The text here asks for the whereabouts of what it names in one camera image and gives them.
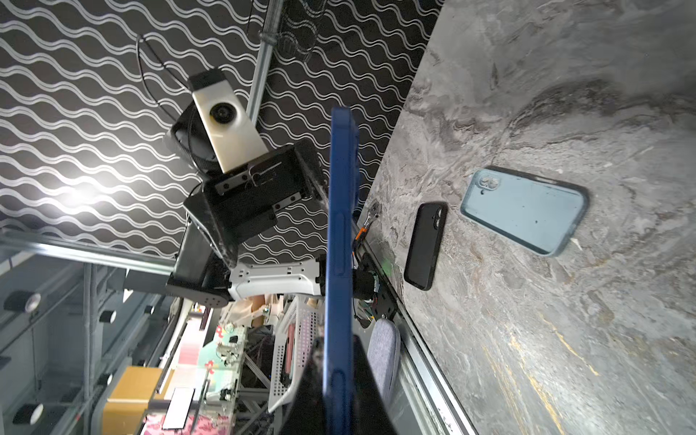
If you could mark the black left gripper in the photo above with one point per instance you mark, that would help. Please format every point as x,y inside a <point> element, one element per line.
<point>243,203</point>

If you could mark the black phone case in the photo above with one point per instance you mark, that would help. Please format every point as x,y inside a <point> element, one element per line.
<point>425,243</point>

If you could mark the aluminium front rail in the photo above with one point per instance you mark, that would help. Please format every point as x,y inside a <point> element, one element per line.
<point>441,401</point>

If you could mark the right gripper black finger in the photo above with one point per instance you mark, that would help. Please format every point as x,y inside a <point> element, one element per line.
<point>307,413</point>

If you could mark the grey cloth front rail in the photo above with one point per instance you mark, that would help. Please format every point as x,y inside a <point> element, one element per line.
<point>384,355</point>

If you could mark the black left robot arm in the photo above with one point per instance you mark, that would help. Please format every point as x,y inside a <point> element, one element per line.
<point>199,275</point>

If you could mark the orange handled tool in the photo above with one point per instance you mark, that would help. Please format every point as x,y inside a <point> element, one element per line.
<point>372,215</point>

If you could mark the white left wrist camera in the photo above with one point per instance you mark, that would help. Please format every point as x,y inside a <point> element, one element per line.
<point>232,134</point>

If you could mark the blue phone black screen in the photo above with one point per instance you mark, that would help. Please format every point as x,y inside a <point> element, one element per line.
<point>338,337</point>

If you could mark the clear light blue phone case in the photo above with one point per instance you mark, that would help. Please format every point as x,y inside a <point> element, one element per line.
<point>537,213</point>

